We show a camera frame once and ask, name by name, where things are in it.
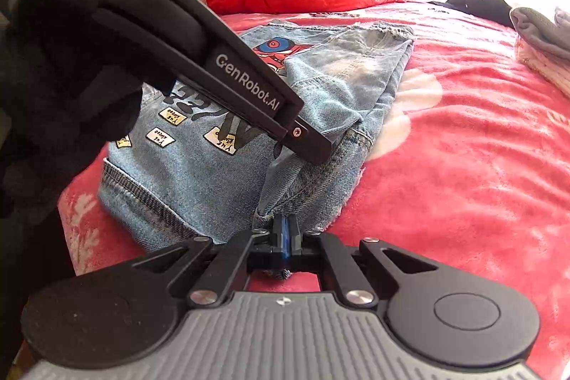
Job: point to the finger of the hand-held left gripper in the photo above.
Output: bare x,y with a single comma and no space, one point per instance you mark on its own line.
311,146

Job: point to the blue denim jacket cartoon print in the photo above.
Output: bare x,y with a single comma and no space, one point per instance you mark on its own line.
338,95

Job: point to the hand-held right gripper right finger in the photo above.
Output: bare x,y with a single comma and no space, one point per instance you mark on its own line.
291,240

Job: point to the person's left hand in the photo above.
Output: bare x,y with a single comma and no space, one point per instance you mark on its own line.
67,104

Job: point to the black garment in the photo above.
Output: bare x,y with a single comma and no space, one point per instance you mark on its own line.
481,4

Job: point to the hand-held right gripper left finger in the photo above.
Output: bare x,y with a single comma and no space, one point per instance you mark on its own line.
279,240

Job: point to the pink floral blanket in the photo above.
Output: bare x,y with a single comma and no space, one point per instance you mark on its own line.
467,162

